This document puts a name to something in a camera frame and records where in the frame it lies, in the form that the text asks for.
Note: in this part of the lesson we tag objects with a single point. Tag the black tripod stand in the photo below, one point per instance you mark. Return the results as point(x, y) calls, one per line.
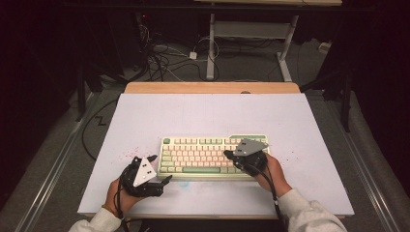
point(346, 103)

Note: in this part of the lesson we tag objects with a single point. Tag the white table cover sheet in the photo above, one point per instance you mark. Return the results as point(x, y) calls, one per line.
point(209, 116)

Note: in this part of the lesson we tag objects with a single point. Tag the small white power adapter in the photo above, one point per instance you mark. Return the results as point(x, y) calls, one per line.
point(193, 55)

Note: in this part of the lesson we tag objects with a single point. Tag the person's right hand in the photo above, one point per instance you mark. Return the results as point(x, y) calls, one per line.
point(275, 175)

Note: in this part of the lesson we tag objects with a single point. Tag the metal floor rail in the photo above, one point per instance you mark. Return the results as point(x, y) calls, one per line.
point(370, 180)
point(51, 174)

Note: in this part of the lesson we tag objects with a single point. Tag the cream green pink keyboard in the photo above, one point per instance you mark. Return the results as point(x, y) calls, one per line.
point(199, 156)

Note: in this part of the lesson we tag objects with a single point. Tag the black stand leg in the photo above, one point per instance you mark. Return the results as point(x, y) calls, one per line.
point(81, 96)

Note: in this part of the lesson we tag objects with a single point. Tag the white metal desk frame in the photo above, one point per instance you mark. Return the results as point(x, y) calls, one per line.
point(251, 29)

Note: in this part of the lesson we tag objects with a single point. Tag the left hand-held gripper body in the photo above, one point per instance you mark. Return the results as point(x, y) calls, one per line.
point(143, 172)

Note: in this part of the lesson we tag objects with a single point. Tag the white floor socket box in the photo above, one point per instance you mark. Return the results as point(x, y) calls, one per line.
point(325, 47)

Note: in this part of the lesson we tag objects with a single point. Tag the wooden table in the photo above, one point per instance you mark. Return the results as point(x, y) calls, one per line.
point(209, 87)

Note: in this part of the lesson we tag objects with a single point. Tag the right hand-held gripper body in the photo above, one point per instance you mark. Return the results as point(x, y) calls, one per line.
point(249, 148)

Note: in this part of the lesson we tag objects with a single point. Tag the person's left hand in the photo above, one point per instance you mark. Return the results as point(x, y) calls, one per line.
point(124, 201)

